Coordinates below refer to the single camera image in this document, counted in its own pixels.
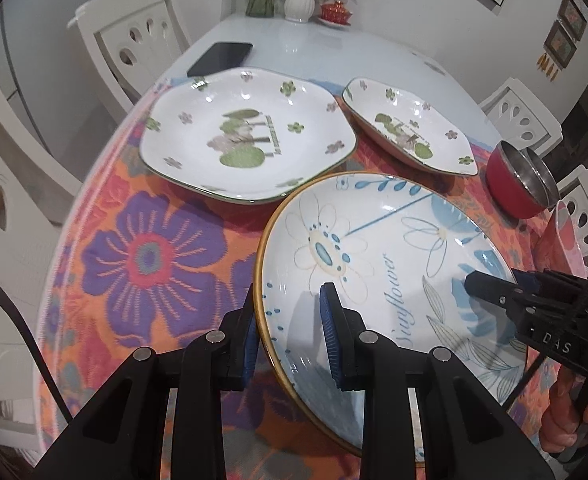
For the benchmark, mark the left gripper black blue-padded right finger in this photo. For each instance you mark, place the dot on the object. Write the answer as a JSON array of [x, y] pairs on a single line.
[[466, 433]]

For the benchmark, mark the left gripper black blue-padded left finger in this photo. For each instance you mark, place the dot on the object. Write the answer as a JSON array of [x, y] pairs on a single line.
[[120, 432]]

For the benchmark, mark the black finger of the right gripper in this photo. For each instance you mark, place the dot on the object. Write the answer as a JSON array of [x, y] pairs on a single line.
[[506, 295]]

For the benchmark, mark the pink patterned ceramic bowl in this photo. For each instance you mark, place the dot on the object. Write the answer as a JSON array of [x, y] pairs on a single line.
[[558, 248]]

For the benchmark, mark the red steel-lined bowl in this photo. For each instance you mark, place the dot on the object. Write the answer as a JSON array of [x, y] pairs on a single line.
[[514, 184]]

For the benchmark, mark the round blue sunflower plate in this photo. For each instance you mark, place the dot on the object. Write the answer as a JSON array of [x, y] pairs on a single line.
[[397, 253]]

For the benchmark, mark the small octagonal floral plate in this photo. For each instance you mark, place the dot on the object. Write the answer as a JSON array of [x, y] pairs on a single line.
[[409, 128]]

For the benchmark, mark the large octagonal floral plate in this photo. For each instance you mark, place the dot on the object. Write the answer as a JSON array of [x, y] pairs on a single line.
[[245, 136]]

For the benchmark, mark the grey steel bowl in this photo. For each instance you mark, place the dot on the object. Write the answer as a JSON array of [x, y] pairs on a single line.
[[545, 176]]

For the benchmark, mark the person's right hand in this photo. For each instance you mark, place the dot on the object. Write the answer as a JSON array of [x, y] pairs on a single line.
[[560, 421]]

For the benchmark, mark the near right white chair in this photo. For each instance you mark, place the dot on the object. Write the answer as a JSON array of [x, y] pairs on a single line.
[[573, 190]]

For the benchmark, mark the white chair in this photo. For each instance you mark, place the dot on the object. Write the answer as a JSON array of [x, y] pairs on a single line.
[[573, 190], [36, 193], [124, 46], [521, 118]]

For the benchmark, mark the orange floral table cloth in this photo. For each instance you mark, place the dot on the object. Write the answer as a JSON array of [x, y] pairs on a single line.
[[144, 262]]

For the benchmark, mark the far right white chair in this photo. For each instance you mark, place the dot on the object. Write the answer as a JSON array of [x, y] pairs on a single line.
[[521, 118]]

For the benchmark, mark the orange hanging tassels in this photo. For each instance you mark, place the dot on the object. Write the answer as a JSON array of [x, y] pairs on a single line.
[[548, 66]]

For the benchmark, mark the lower small framed picture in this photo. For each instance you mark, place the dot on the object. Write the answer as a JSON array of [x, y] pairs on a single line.
[[560, 45]]

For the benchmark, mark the small framed picture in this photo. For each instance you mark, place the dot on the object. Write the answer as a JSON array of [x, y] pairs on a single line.
[[560, 45], [573, 19]]

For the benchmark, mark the near left white chair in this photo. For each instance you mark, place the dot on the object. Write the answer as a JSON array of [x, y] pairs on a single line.
[[36, 193]]

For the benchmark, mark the upper small framed picture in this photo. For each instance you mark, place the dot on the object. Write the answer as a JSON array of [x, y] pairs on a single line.
[[573, 19]]

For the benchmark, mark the white refrigerator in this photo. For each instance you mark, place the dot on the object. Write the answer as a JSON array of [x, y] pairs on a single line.
[[60, 105]]

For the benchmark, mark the black smartphone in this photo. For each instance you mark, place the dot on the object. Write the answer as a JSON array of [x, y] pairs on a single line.
[[220, 56]]

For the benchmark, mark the far left white chair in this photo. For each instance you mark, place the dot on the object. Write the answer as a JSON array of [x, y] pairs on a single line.
[[124, 46]]

